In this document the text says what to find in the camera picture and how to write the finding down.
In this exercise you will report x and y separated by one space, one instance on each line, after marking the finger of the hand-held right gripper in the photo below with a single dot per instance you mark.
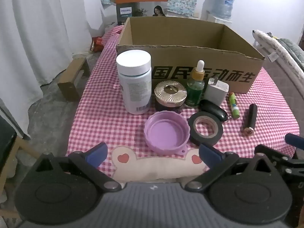
294 140
285 161

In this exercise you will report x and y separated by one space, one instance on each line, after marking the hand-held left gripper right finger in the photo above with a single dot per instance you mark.
209 153

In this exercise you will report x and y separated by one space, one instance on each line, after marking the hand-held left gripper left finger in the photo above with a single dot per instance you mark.
97 153

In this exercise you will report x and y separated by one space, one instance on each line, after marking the black tape roll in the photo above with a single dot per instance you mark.
197 140

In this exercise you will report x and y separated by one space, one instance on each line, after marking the black key fob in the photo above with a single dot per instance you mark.
213 110

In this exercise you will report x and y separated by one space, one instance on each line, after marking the black lipstick tube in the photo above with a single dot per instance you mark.
251 118

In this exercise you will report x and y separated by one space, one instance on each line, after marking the purple plastic lid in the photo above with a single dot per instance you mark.
163 135

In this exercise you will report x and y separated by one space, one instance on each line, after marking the white charger plug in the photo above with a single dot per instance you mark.
216 91

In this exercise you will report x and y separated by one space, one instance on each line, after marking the green dropper bottle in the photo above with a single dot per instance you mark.
194 90

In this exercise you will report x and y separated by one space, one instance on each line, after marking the gold lid jar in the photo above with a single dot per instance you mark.
169 92

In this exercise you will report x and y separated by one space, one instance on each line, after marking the white plastic bottle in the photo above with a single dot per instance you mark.
134 87

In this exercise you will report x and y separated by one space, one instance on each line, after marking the brown cardboard box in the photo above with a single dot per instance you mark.
166 59

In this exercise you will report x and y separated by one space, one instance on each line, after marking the wooden stool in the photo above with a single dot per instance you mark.
71 76

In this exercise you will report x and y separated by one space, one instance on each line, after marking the grey green blanket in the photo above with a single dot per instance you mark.
293 48

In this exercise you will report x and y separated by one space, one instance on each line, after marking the black cushioned wooden chair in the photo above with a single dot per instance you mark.
7 135

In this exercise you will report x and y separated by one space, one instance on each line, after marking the red snack packet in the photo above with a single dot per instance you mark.
97 42

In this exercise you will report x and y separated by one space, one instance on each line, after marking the white curtain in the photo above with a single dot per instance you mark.
35 40

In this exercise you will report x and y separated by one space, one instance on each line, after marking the white water dispenser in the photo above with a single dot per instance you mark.
213 19

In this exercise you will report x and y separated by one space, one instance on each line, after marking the blue water jug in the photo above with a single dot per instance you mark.
222 2

